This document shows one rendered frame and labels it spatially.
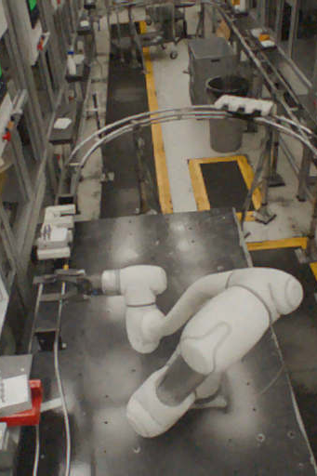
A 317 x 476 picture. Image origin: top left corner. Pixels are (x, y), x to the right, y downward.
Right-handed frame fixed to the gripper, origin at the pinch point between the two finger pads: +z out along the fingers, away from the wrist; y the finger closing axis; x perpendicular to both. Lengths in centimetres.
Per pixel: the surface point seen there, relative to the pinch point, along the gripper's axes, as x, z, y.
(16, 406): 36.6, 6.7, -12.1
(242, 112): -185, -106, -29
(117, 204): -206, -11, -111
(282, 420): 31, -78, -44
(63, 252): -49, 3, -25
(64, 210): -82, 5, -25
